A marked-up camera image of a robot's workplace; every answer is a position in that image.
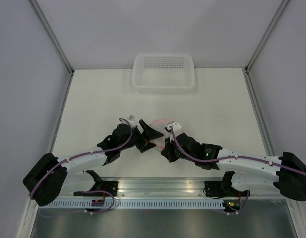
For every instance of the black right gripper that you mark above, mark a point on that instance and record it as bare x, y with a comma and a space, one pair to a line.
167, 151

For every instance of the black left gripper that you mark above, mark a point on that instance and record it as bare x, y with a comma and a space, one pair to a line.
149, 134

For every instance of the white mesh laundry bag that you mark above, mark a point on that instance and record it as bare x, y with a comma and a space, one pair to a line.
159, 125

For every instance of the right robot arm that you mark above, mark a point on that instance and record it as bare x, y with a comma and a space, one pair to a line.
285, 174

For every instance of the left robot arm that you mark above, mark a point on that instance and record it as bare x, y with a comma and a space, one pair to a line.
52, 176

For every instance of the white perforated plastic basket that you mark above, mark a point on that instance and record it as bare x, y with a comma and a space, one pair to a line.
163, 73

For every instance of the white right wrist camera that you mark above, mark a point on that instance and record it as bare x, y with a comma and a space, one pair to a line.
175, 127

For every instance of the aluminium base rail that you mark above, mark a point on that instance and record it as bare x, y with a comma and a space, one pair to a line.
189, 187

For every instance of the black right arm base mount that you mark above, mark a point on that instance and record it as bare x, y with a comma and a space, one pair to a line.
213, 189

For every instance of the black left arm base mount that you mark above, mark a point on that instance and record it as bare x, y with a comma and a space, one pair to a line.
102, 189

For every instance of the white slotted cable duct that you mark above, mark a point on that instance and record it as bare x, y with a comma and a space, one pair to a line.
137, 204

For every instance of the left aluminium frame post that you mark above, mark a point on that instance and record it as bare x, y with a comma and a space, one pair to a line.
50, 33

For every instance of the aluminium frame post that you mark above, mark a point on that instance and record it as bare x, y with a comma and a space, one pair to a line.
267, 33
50, 33

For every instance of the right aluminium frame post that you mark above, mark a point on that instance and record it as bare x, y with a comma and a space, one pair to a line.
267, 33

